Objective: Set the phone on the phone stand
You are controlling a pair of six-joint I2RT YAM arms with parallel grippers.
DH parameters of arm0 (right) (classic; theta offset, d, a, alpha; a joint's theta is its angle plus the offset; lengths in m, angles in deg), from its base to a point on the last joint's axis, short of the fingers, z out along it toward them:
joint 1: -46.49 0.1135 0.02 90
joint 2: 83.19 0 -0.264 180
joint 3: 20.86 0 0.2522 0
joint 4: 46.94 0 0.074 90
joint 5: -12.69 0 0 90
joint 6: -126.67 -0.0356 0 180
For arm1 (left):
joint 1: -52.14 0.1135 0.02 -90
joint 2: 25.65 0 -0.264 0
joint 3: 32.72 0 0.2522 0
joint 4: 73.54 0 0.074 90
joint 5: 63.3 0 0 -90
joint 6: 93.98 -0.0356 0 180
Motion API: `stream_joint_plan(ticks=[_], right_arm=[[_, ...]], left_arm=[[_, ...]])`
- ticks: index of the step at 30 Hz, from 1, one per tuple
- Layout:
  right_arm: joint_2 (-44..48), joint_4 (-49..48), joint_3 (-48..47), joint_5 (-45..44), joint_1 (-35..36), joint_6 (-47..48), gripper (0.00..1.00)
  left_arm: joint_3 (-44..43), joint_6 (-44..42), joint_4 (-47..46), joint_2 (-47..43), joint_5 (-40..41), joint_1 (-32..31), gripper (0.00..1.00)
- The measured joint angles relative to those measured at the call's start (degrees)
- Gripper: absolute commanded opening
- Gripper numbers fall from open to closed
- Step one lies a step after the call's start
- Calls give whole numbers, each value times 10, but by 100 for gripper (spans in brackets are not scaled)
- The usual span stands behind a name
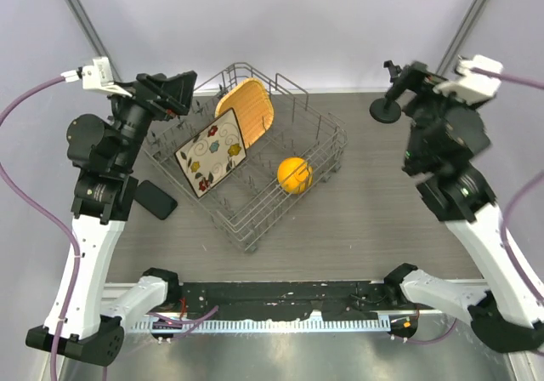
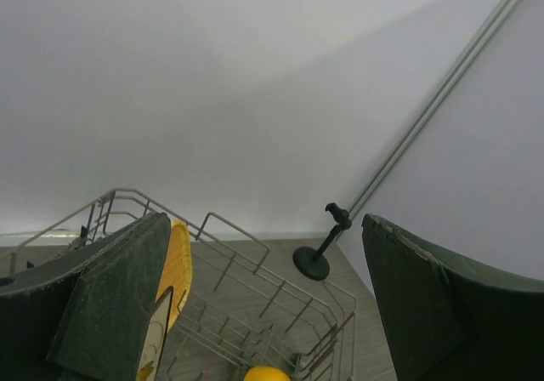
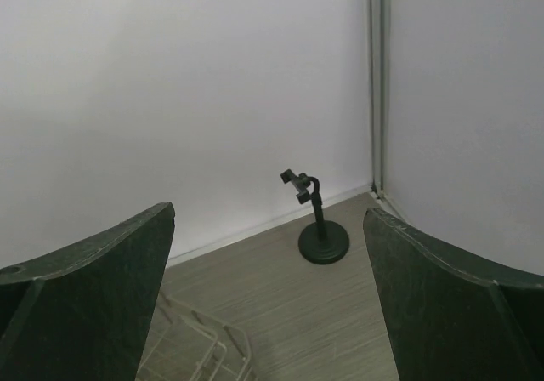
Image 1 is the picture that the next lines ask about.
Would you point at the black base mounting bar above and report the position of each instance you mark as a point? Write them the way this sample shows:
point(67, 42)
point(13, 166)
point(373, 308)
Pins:
point(291, 300)

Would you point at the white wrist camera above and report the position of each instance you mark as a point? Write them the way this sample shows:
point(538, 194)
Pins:
point(97, 77)
point(472, 87)

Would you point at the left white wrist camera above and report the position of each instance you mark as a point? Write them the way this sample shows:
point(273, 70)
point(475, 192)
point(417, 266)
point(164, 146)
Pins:
point(97, 77)

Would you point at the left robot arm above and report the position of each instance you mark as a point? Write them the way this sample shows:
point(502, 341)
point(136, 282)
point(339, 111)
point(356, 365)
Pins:
point(78, 327)

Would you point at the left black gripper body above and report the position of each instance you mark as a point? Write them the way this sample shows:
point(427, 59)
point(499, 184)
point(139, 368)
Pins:
point(153, 106)

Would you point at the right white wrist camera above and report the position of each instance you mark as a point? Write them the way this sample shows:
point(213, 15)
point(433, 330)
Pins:
point(472, 87)

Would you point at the black smartphone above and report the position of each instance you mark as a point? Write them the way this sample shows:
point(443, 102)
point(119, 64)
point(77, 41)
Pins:
point(155, 200)

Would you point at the grey wire dish rack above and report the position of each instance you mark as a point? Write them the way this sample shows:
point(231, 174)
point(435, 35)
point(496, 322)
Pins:
point(249, 201)

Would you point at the white slotted cable duct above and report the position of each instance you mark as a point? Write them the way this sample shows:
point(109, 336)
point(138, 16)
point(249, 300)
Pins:
point(314, 324)

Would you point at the yellow bowl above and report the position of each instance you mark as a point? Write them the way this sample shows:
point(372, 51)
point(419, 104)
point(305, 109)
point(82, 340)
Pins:
point(295, 175)

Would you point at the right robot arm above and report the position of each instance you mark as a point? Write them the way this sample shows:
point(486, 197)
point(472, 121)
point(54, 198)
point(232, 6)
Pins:
point(446, 134)

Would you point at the black phone stand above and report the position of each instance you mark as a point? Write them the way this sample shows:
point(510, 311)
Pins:
point(385, 110)

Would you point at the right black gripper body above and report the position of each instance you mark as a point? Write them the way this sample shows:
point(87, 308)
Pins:
point(423, 99)

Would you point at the woven yellow tray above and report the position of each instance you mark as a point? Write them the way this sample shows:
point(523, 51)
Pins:
point(253, 109)

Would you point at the floral square plate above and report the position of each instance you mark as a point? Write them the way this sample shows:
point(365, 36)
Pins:
point(212, 154)

